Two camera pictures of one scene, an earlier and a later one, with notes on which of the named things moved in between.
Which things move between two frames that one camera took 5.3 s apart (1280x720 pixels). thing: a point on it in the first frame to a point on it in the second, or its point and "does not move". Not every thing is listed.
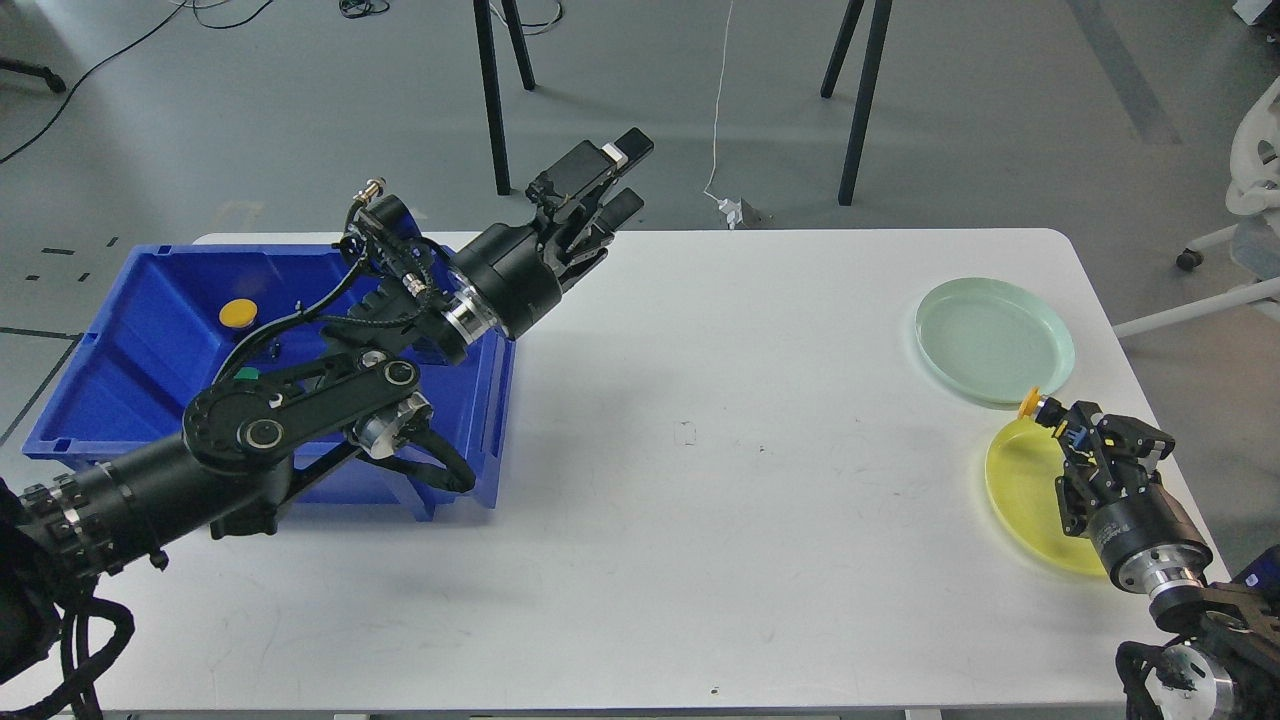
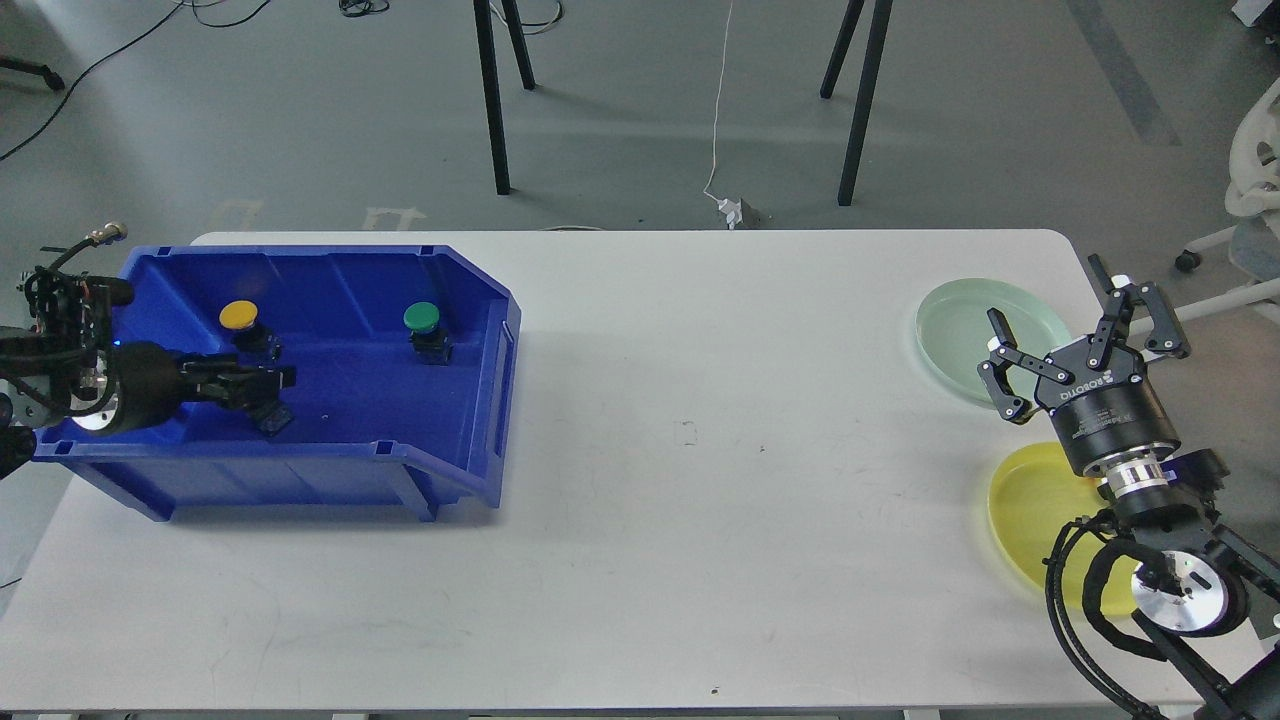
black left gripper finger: (598, 234) to (237, 398)
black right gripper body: (1149, 542) to (1104, 410)
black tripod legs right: (877, 32) does not move
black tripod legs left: (483, 16) does not move
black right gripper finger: (1087, 477) to (1007, 354)
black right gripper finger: (1132, 436) to (1167, 334)
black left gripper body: (502, 276) to (144, 382)
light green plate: (994, 341) does not move
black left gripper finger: (587, 170) to (233, 378)
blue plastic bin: (139, 332) does not move
